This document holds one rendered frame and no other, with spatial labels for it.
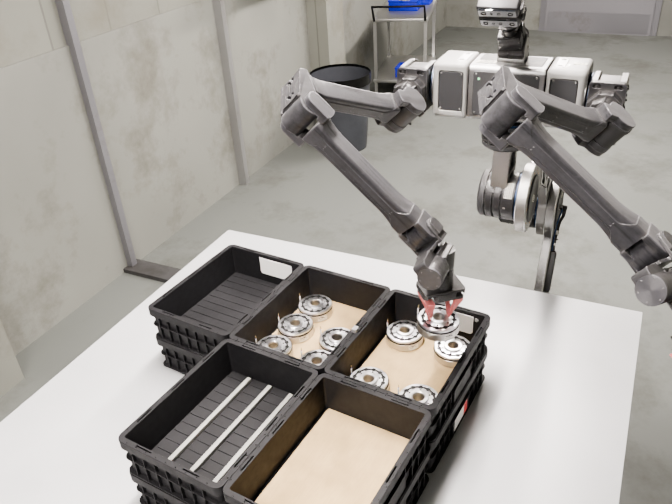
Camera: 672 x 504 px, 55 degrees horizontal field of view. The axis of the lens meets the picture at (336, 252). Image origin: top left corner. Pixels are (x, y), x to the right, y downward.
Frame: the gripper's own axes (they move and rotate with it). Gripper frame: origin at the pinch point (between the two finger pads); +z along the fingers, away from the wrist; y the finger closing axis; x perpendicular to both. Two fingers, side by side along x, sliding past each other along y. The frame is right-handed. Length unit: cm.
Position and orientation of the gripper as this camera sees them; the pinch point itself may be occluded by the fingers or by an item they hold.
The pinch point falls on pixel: (438, 315)
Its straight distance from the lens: 161.8
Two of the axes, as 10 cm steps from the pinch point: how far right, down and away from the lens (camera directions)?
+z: 0.4, 8.4, 5.4
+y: 9.6, -1.8, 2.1
